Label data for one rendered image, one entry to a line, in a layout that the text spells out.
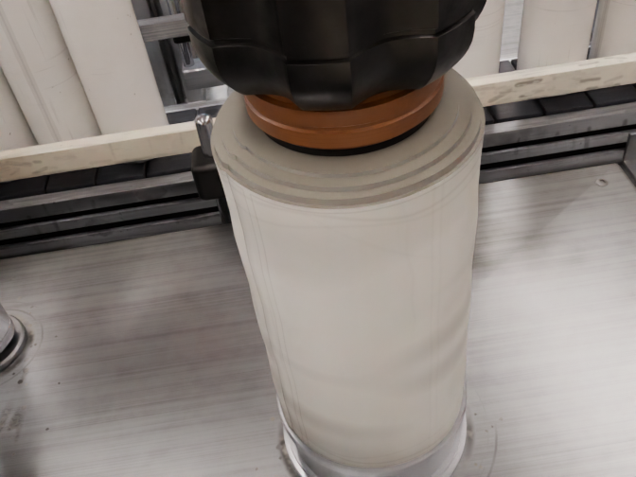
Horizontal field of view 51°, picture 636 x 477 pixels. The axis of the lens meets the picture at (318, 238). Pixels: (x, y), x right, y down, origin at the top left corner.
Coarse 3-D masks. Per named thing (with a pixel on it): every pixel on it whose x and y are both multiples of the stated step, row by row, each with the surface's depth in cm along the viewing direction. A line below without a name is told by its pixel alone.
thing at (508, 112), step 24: (504, 72) 55; (576, 96) 52; (600, 96) 52; (624, 96) 51; (168, 120) 56; (192, 120) 55; (504, 120) 51; (96, 168) 52; (120, 168) 51; (144, 168) 51; (168, 168) 51; (0, 192) 51; (24, 192) 50; (48, 192) 51
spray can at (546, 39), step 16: (528, 0) 49; (544, 0) 47; (560, 0) 47; (576, 0) 47; (592, 0) 47; (528, 16) 49; (544, 16) 48; (560, 16) 48; (576, 16) 48; (592, 16) 49; (528, 32) 50; (544, 32) 49; (560, 32) 48; (576, 32) 48; (528, 48) 51; (544, 48) 50; (560, 48) 49; (576, 48) 49; (528, 64) 51; (544, 64) 50; (560, 96) 52
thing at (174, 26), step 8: (160, 16) 51; (168, 16) 51; (176, 16) 51; (184, 16) 51; (144, 24) 50; (152, 24) 50; (160, 24) 50; (168, 24) 50; (176, 24) 50; (184, 24) 51; (144, 32) 51; (152, 32) 51; (160, 32) 51; (168, 32) 51; (176, 32) 51; (184, 32) 51; (144, 40) 51; (152, 40) 51
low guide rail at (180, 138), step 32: (576, 64) 49; (608, 64) 48; (480, 96) 49; (512, 96) 49; (544, 96) 49; (160, 128) 48; (192, 128) 48; (0, 160) 48; (32, 160) 48; (64, 160) 48; (96, 160) 49; (128, 160) 49
